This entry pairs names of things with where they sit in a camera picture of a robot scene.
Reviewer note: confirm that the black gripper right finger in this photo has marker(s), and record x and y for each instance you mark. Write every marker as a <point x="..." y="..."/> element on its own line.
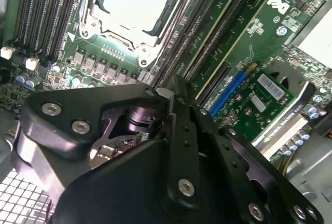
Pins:
<point x="233" y="156"/>

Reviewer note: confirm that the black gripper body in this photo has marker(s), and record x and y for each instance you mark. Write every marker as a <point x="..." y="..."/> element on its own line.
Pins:
<point x="116" y="190"/>

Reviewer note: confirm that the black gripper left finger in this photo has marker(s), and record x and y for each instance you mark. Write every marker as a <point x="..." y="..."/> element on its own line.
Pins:
<point x="64" y="115"/>

